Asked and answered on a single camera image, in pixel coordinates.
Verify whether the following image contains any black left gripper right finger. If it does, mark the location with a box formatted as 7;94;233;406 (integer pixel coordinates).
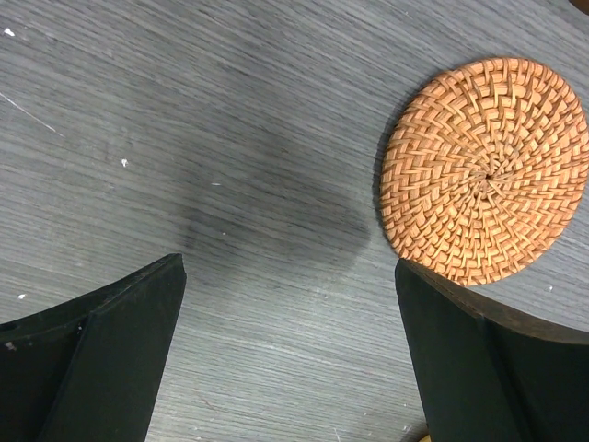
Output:
395;260;588;441

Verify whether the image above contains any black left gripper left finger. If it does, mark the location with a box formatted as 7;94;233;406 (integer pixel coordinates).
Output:
1;253;187;441

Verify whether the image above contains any light woven coaster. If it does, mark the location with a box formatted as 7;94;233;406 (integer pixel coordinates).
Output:
379;58;588;286

